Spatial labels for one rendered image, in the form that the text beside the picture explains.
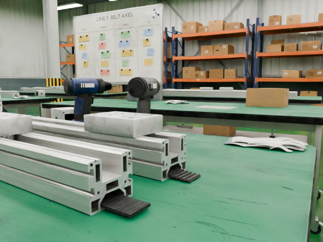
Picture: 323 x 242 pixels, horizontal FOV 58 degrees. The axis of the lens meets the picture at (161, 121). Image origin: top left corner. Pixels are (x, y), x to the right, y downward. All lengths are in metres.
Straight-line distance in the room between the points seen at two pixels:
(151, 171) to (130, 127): 0.10
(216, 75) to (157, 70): 6.87
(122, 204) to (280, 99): 2.12
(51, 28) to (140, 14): 5.61
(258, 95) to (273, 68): 8.55
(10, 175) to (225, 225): 0.42
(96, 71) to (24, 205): 3.89
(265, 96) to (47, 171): 2.16
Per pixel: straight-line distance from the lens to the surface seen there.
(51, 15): 9.41
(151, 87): 0.85
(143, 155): 0.62
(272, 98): 2.51
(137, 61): 3.94
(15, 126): 0.74
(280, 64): 11.06
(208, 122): 2.14
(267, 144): 0.94
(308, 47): 10.05
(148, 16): 3.93
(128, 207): 0.48
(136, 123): 0.63
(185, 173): 0.64
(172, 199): 0.53
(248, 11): 11.48
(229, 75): 10.39
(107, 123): 0.67
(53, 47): 9.28
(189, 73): 10.95
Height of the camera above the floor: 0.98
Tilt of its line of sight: 8 degrees down
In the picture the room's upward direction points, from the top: straight up
